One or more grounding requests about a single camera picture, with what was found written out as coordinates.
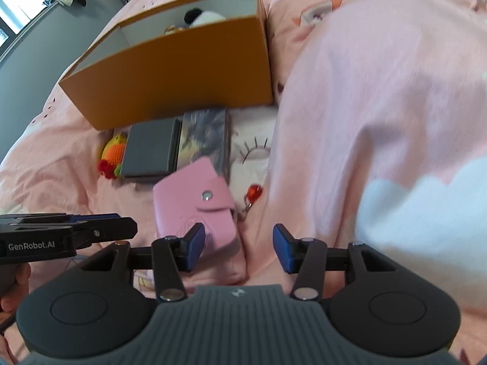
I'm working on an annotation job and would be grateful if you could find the illustrated card box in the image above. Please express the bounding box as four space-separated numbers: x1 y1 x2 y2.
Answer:
177 109 231 181

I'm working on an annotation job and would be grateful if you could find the orange cardboard box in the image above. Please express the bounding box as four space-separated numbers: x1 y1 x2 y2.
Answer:
59 0 273 130

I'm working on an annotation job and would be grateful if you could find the orange crochet fruit toy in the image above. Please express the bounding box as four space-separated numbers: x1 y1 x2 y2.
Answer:
97 132 127 180

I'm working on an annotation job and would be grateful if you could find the pink leather key pouch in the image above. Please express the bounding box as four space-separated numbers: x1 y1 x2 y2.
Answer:
153 157 240 260

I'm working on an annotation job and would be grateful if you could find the red heart keychain charm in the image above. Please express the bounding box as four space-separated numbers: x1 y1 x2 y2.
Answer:
240 184 263 220

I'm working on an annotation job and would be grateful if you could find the pink patterned bed duvet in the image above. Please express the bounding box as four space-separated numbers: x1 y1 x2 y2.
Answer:
0 0 487 365

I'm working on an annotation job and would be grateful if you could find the dark grey flat box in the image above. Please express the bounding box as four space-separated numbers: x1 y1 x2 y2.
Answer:
121 117 182 180

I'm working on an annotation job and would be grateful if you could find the person's left hand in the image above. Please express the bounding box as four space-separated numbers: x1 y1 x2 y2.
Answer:
1 263 31 335

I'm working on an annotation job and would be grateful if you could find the black white panda plush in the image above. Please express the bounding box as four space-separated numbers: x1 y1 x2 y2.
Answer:
184 8 226 28

